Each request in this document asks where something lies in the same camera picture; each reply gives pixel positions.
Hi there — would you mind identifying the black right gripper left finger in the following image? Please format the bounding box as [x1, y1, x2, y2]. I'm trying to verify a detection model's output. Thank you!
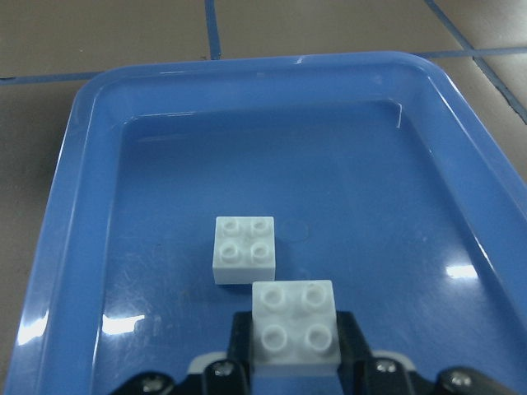
[225, 312, 254, 394]

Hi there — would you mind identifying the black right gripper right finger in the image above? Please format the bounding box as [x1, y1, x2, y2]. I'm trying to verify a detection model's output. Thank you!
[336, 311, 372, 394]

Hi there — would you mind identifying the white block from camera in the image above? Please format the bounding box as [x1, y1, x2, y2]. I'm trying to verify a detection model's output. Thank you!
[212, 216, 276, 285]

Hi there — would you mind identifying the blue plastic tray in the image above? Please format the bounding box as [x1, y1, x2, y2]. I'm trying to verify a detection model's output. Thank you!
[6, 53, 526, 394]

